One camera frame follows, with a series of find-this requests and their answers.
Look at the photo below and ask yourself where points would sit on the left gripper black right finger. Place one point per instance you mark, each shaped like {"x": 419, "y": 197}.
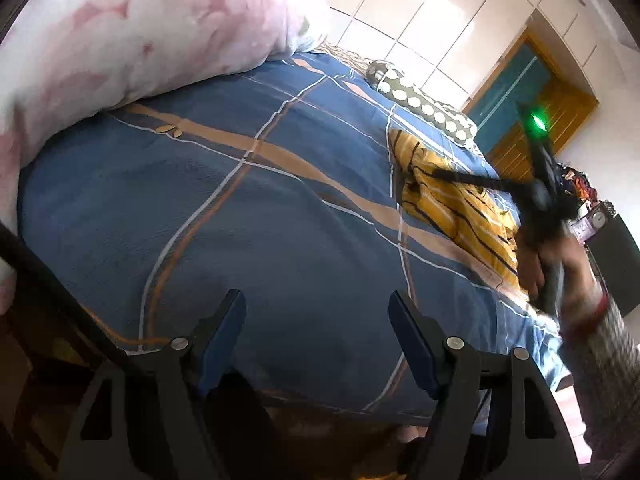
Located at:
{"x": 495, "y": 416}

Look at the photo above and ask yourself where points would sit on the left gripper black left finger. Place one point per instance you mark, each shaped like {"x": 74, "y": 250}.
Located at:
{"x": 145, "y": 418}

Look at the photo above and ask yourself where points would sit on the yellow striped knit sweater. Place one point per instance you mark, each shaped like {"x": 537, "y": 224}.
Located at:
{"x": 465, "y": 213}

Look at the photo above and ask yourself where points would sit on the clothes pile on shelf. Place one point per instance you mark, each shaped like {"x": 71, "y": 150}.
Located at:
{"x": 577, "y": 184}

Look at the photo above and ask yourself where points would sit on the right hand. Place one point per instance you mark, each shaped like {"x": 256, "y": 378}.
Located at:
{"x": 581, "y": 292}

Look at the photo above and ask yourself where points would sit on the small desk clock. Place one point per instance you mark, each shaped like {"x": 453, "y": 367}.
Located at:
{"x": 598, "y": 219}

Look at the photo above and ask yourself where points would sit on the wooden door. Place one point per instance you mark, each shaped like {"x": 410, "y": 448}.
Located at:
{"x": 564, "y": 109}

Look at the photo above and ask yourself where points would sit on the teal curtain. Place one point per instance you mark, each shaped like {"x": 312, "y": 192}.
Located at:
{"x": 496, "y": 112}

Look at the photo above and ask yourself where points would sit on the green white-dotted bolster pillow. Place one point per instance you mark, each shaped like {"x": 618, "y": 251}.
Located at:
{"x": 387, "y": 79}

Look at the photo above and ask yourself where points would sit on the white glossy wardrobe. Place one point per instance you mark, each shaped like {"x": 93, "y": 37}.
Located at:
{"x": 452, "y": 47}

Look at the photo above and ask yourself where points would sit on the blue plaid bed cover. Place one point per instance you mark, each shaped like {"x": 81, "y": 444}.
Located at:
{"x": 280, "y": 183}

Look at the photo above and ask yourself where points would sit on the pink floral quilt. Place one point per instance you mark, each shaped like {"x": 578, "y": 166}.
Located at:
{"x": 65, "y": 60}

